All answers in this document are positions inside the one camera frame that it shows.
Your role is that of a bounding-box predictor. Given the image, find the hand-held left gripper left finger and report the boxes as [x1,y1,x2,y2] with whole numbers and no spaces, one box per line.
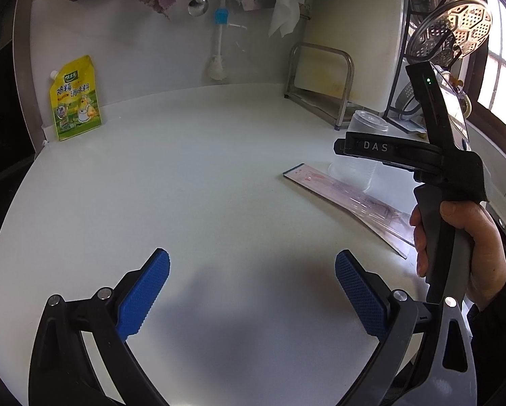
[28,247,171,406]

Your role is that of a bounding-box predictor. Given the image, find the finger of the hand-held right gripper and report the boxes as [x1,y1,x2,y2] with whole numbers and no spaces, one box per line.
[333,131,443,174]

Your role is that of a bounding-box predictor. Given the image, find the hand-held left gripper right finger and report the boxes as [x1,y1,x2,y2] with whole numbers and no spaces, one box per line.
[334,249,477,406]

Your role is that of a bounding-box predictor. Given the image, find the clear plastic cup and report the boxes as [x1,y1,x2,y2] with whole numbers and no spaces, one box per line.
[329,110,389,193]

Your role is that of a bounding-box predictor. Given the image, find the person's right forearm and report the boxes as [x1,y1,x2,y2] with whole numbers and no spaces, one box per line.
[466,262,506,406]

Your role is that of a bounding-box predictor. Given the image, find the person's right hand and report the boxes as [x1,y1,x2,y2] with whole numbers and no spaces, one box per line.
[409,201,506,310]

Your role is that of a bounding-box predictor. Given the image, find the pink clear plastic package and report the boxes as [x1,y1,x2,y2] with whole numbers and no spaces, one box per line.
[283,163,418,260]

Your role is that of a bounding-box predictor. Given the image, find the metal cutting board rack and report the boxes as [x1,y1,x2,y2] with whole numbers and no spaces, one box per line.
[284,42,355,131]

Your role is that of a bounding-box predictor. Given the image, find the window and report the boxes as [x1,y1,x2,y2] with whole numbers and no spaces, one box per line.
[477,0,506,128]

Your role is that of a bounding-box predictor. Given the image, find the perforated metal steamer basket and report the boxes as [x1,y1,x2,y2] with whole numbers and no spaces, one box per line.
[407,0,493,62]

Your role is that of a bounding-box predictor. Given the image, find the black dish rack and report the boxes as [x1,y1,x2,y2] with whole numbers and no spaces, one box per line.
[382,0,482,136]

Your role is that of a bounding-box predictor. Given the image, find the white cutting board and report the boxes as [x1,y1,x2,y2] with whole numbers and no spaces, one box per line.
[293,0,408,113]

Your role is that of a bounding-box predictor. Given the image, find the white hanging cloth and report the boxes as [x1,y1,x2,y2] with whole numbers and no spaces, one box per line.
[268,0,302,39]

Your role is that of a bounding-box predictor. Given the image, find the white bottle brush blue sponge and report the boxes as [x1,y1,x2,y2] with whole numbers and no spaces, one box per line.
[206,0,230,81]

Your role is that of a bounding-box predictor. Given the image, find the yellow seasoning pouch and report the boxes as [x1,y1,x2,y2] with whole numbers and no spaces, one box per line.
[49,55,102,141]

